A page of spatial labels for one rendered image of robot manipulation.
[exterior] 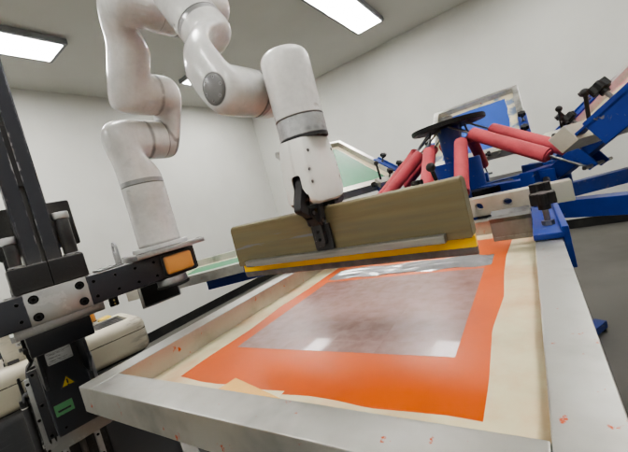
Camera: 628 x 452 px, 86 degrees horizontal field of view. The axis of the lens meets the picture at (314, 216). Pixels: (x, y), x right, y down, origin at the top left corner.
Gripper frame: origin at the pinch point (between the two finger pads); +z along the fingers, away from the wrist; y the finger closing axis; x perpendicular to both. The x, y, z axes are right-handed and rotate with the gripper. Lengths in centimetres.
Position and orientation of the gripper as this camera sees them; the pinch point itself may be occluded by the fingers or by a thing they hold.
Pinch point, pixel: (329, 233)
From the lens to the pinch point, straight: 52.6
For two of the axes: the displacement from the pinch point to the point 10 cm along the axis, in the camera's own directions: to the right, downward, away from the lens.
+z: 2.5, 9.7, 0.6
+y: -5.3, 1.9, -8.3
